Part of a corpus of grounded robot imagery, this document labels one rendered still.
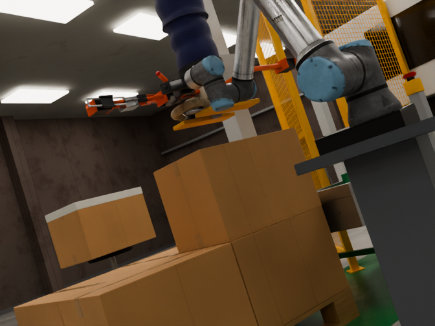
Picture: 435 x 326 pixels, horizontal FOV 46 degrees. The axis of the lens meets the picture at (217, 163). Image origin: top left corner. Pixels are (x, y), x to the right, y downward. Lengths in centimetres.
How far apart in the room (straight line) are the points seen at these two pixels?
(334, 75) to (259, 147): 77
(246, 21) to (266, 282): 106
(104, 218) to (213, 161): 168
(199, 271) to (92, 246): 169
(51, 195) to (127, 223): 862
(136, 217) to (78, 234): 48
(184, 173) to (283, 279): 62
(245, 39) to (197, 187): 64
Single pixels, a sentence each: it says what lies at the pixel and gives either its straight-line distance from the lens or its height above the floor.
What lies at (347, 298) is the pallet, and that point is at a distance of 254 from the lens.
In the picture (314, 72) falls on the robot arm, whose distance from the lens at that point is 168.
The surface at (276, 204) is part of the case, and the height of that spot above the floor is 62.
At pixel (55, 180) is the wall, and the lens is 1254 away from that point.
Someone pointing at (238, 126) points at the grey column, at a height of 121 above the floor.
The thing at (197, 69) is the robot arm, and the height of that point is 125.
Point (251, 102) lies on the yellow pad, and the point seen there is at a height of 112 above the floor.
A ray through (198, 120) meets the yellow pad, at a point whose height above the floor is 112.
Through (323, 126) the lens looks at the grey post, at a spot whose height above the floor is 118.
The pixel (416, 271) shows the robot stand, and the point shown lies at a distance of 183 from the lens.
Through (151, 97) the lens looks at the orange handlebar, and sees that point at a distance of 226.
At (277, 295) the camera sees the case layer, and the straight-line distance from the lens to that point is 222.
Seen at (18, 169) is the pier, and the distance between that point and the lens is 1168.
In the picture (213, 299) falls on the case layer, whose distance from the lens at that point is 201.
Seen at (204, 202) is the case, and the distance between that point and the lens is 216.
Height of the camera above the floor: 70
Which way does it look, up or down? 5 degrees up
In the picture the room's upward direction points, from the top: 18 degrees counter-clockwise
